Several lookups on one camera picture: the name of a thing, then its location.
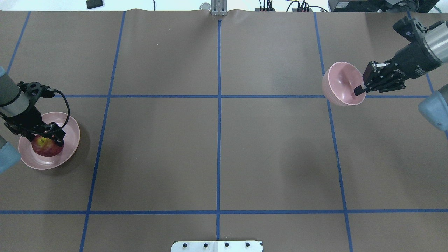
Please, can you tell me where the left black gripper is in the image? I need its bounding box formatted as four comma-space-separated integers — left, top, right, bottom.
1, 105, 67, 147

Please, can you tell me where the small black square device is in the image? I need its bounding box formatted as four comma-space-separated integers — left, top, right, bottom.
85, 0, 104, 10

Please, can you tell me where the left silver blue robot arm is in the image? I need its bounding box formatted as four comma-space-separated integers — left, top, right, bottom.
1, 68, 77, 166

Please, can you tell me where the red apple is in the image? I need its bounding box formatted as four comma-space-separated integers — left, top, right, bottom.
31, 135, 64, 158

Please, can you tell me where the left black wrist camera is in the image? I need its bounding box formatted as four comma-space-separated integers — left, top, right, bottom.
17, 81, 55, 99

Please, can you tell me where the aluminium frame post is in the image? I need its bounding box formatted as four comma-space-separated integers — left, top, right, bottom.
210, 0, 228, 16

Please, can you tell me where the orange black usb hub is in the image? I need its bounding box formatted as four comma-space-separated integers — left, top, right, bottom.
255, 7, 275, 12

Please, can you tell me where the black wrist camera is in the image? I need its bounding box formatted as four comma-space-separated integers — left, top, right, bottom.
17, 81, 55, 99
392, 16, 430, 42

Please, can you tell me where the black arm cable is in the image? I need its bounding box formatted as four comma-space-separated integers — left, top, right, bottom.
52, 90, 71, 128

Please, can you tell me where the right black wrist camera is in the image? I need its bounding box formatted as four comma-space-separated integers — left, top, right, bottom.
392, 16, 430, 42

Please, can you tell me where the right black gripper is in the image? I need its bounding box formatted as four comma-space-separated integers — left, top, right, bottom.
353, 42, 442, 96

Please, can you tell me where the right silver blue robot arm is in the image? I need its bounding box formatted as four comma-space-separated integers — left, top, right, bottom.
353, 16, 448, 96

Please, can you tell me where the pink plate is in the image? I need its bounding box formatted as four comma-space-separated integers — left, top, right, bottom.
18, 116, 81, 170

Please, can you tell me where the pink bowl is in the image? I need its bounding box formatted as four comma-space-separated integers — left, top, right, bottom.
321, 62, 366, 107

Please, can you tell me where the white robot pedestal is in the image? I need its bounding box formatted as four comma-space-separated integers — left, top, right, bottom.
171, 240, 264, 252

